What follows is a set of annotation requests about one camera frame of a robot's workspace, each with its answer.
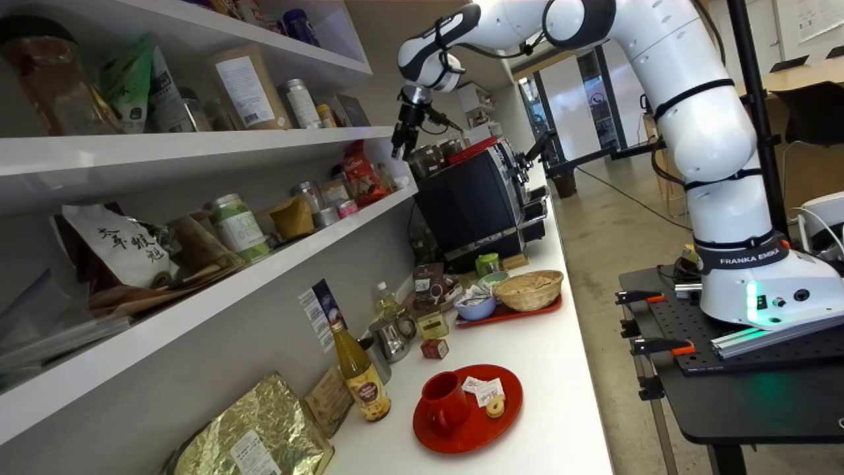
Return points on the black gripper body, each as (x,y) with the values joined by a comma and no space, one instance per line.
(412,114)

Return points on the orange snack packet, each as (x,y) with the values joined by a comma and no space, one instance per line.
(363,179)

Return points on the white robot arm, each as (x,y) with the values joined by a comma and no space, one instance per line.
(748,274)

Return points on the black coffee machine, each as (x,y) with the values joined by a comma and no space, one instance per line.
(479,205)

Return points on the blue bowl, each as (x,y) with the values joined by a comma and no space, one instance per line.
(475,303)

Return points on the white green jar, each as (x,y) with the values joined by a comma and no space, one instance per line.
(239,228)

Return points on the woven basket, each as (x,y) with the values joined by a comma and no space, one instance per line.
(531,291)

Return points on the amber glass bottle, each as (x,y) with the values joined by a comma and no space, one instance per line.
(359,373)

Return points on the red cup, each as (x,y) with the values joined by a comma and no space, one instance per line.
(445,404)

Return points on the red plate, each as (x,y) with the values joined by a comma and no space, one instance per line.
(482,428)

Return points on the white bag chinese text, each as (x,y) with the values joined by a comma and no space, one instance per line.
(123,245)

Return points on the gold foil bag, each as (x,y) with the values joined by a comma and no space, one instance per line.
(266,432)

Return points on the black mounting table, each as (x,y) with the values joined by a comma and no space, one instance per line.
(783,394)

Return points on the blue white wall card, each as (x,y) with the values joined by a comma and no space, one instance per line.
(324,313)

